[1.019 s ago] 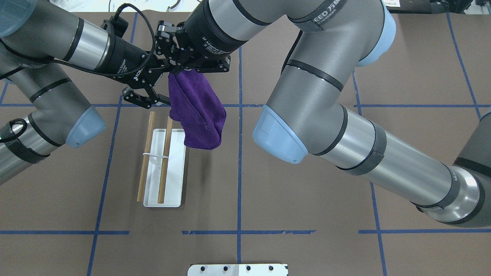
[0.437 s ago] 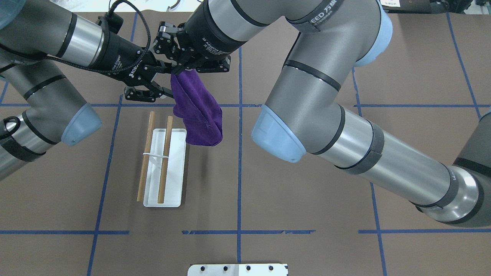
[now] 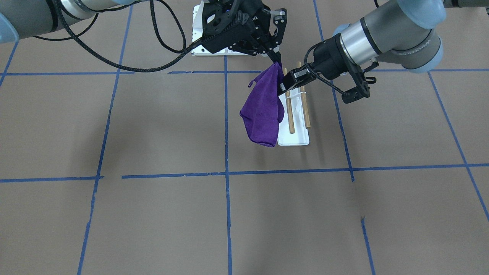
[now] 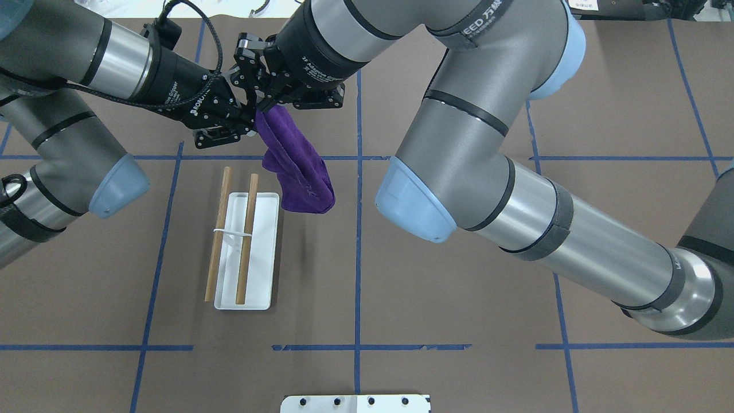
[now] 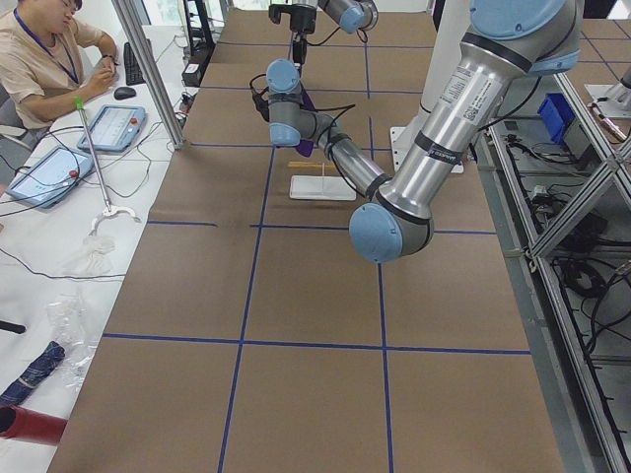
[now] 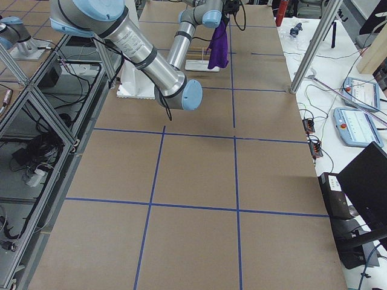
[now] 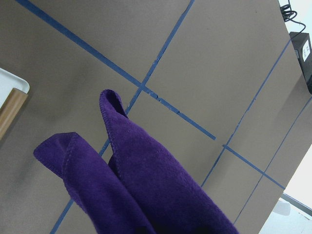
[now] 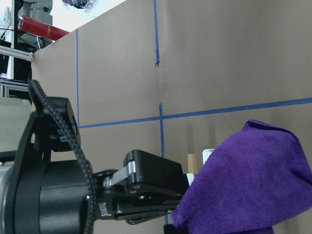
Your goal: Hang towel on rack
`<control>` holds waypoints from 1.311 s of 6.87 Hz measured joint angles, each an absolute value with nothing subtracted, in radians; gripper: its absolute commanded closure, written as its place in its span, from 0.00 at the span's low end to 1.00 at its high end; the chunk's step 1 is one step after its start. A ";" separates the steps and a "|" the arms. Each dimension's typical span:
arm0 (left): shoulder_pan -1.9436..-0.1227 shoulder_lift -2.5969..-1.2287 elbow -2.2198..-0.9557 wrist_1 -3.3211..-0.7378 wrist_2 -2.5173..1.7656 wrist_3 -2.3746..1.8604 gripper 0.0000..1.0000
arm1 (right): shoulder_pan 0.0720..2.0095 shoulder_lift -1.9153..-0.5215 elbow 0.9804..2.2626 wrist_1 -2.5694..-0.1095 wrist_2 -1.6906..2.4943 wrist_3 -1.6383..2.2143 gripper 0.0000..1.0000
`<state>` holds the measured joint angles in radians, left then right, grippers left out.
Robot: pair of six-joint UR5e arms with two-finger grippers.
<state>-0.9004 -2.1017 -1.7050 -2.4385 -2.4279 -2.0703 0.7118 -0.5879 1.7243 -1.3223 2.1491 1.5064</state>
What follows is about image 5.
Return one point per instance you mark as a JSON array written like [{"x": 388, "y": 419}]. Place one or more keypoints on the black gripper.
[{"x": 302, "y": 20}]

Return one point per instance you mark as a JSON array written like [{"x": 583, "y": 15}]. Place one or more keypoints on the purple microfiber towel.
[{"x": 307, "y": 125}]

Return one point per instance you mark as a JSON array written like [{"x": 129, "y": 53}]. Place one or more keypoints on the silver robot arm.
[
  {"x": 350, "y": 16},
  {"x": 499, "y": 42}
]

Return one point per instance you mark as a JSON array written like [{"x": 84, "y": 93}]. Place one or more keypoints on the white wooden-bar towel rack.
[{"x": 310, "y": 181}]

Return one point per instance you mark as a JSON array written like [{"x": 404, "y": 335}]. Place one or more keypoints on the black keyboard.
[{"x": 132, "y": 70}]

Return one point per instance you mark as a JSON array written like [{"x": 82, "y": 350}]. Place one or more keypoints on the black computer mouse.
[{"x": 124, "y": 93}]

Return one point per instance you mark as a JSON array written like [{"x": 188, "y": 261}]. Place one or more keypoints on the blue teach pendant far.
[{"x": 114, "y": 127}]

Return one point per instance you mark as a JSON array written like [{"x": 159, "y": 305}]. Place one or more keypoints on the blue teach pendant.
[
  {"x": 51, "y": 178},
  {"x": 114, "y": 127}
]

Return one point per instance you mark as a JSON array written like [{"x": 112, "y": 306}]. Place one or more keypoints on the metal reacher grabber stick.
[{"x": 110, "y": 211}]

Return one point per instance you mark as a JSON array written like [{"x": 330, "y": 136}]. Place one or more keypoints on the seated person beige shirt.
[{"x": 49, "y": 58}]

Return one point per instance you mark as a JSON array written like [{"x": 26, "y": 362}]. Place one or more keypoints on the blue plastic bin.
[{"x": 557, "y": 115}]

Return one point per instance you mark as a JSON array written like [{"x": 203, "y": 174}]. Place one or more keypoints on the blue teach pendant near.
[{"x": 51, "y": 178}]

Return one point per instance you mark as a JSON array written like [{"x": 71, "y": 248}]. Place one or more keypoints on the crumpled clear plastic bag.
[{"x": 73, "y": 332}]

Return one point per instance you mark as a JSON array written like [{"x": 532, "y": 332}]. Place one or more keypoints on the folded dark blue umbrella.
[{"x": 35, "y": 373}]

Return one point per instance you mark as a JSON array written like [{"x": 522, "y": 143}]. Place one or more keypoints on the red cylinder bottle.
[{"x": 26, "y": 425}]

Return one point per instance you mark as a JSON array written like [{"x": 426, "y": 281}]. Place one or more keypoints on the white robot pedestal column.
[{"x": 429, "y": 84}]

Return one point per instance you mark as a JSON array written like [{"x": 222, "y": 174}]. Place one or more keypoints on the aluminium frame post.
[{"x": 132, "y": 27}]

